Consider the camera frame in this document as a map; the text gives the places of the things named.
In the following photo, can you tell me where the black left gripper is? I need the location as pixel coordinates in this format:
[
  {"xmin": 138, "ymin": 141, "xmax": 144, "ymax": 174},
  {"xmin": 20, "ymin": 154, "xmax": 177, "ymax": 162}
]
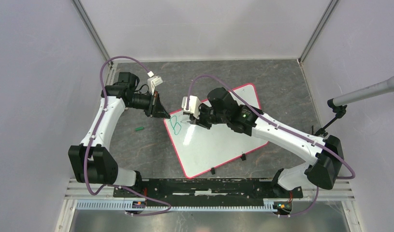
[{"xmin": 128, "ymin": 90, "xmax": 171, "ymax": 119}]

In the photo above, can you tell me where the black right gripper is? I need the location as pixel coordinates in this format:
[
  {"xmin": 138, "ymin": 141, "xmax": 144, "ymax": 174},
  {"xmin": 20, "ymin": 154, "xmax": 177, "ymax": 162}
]
[{"xmin": 189, "ymin": 102, "xmax": 229, "ymax": 130}]

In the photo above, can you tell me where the pink framed whiteboard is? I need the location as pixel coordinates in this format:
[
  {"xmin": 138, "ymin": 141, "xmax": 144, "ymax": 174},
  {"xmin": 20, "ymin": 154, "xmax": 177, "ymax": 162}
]
[{"xmin": 163, "ymin": 83, "xmax": 269, "ymax": 179}]

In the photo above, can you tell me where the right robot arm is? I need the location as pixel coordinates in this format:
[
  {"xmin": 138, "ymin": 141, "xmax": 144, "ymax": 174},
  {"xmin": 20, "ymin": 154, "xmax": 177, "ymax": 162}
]
[{"xmin": 182, "ymin": 87, "xmax": 344, "ymax": 197}]

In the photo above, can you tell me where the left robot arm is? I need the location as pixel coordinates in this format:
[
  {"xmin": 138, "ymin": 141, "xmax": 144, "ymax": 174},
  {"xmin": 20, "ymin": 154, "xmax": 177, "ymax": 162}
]
[{"xmin": 68, "ymin": 72, "xmax": 170, "ymax": 197}]

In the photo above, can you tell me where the black microphone tripod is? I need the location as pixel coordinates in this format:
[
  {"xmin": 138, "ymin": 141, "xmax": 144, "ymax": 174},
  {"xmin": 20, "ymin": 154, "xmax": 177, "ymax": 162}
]
[{"xmin": 311, "ymin": 104, "xmax": 347, "ymax": 137}]

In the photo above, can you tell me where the grey microphone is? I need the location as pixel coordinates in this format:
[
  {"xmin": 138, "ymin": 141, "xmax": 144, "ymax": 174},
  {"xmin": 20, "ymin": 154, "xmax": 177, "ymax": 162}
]
[{"xmin": 327, "ymin": 76, "xmax": 394, "ymax": 109}]

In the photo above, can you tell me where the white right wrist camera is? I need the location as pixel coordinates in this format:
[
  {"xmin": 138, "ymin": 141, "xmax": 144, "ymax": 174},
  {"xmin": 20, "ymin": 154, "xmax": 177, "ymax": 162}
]
[{"xmin": 181, "ymin": 95, "xmax": 202, "ymax": 119}]

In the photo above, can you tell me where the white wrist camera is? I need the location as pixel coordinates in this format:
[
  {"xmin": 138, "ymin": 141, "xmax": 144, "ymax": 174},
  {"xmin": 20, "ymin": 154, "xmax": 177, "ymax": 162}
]
[
  {"xmin": 147, "ymin": 71, "xmax": 163, "ymax": 94},
  {"xmin": 181, "ymin": 95, "xmax": 202, "ymax": 119}
]

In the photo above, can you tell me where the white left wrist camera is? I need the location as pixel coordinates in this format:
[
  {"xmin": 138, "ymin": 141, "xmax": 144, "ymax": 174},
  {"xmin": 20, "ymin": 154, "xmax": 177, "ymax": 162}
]
[{"xmin": 147, "ymin": 71, "xmax": 163, "ymax": 94}]

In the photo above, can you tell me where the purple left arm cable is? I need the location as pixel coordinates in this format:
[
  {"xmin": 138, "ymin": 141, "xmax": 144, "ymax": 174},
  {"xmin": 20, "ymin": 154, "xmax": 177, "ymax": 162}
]
[{"xmin": 83, "ymin": 56, "xmax": 173, "ymax": 218}]

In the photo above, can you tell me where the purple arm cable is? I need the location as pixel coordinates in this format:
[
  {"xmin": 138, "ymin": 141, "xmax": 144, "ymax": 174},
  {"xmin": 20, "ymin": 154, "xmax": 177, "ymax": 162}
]
[
  {"xmin": 186, "ymin": 74, "xmax": 356, "ymax": 218},
  {"xmin": 83, "ymin": 56, "xmax": 173, "ymax": 218}
]

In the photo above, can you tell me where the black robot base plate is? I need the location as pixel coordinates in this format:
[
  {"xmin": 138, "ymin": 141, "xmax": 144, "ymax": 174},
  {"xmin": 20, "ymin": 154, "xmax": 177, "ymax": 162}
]
[{"xmin": 132, "ymin": 178, "xmax": 303, "ymax": 207}]

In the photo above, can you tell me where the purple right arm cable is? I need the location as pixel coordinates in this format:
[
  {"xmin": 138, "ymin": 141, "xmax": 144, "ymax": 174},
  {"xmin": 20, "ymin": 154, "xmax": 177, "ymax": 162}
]
[{"xmin": 186, "ymin": 74, "xmax": 356, "ymax": 218}]

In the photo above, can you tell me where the white slotted cable duct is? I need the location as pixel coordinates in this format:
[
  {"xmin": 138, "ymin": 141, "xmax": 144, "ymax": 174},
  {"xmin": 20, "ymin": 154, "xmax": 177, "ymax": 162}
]
[{"xmin": 75, "ymin": 200, "xmax": 276, "ymax": 211}]

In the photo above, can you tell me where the aluminium front frame rail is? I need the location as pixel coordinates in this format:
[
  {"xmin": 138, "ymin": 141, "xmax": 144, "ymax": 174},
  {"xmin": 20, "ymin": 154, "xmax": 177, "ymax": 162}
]
[{"xmin": 64, "ymin": 178, "xmax": 355, "ymax": 202}]

